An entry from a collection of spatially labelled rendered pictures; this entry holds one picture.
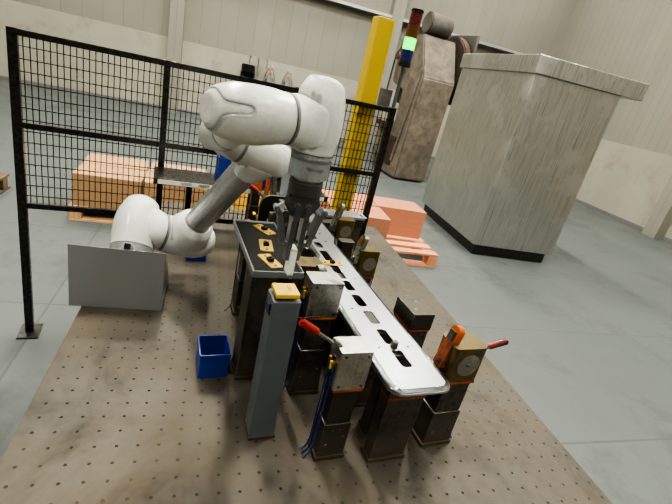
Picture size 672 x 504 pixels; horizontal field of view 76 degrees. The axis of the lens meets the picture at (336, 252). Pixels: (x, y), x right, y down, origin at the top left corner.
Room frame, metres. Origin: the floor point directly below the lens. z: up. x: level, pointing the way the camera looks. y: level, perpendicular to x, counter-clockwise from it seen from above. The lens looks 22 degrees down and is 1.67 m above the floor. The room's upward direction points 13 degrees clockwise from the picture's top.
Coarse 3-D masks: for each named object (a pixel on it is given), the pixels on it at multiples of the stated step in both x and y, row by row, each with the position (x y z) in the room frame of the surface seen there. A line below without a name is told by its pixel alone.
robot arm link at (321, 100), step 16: (320, 80) 0.90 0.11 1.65; (336, 80) 0.94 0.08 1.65; (304, 96) 0.89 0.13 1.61; (320, 96) 0.89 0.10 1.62; (336, 96) 0.91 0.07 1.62; (304, 112) 0.87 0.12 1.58; (320, 112) 0.88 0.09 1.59; (336, 112) 0.91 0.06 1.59; (304, 128) 0.86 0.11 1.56; (320, 128) 0.88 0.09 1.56; (336, 128) 0.91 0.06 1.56; (288, 144) 0.88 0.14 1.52; (304, 144) 0.88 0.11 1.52; (320, 144) 0.89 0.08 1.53; (336, 144) 0.93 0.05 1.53
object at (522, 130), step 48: (480, 96) 6.00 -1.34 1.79; (528, 96) 5.08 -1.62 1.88; (576, 96) 5.24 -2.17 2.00; (624, 96) 5.37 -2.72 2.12; (480, 144) 5.64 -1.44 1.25; (528, 144) 5.14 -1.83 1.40; (576, 144) 5.31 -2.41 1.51; (432, 192) 6.46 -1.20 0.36; (480, 192) 5.30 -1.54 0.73; (528, 192) 5.20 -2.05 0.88; (576, 192) 5.39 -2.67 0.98; (480, 240) 5.09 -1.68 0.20; (528, 240) 5.28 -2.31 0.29
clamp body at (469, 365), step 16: (464, 336) 1.10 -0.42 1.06; (464, 352) 1.03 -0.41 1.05; (480, 352) 1.06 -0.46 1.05; (448, 368) 1.03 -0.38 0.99; (464, 368) 1.04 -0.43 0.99; (464, 384) 1.06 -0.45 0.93; (432, 400) 1.05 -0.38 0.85; (448, 400) 1.04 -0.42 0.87; (432, 416) 1.02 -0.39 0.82; (448, 416) 1.05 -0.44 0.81; (416, 432) 1.06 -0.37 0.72; (432, 432) 1.03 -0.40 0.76; (448, 432) 1.06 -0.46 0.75
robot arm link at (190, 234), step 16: (240, 160) 1.36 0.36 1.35; (256, 160) 1.37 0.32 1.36; (272, 160) 1.40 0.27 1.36; (288, 160) 1.45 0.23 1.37; (224, 176) 1.48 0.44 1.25; (240, 176) 1.42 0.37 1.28; (256, 176) 1.42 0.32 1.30; (272, 176) 1.44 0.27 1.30; (208, 192) 1.53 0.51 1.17; (224, 192) 1.48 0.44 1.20; (240, 192) 1.49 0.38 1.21; (192, 208) 1.59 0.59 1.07; (208, 208) 1.52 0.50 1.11; (224, 208) 1.53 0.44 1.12; (176, 224) 1.58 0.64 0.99; (192, 224) 1.57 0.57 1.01; (208, 224) 1.57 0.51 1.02; (176, 240) 1.57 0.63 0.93; (192, 240) 1.57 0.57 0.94; (208, 240) 1.64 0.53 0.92; (192, 256) 1.64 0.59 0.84
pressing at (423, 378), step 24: (312, 216) 2.04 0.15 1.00; (336, 240) 1.80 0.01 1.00; (360, 288) 1.37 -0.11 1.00; (360, 312) 1.21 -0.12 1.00; (384, 312) 1.24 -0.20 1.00; (408, 336) 1.13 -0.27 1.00; (384, 360) 0.98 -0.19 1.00; (408, 360) 1.01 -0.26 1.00; (384, 384) 0.89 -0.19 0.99; (408, 384) 0.90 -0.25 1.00; (432, 384) 0.92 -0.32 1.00
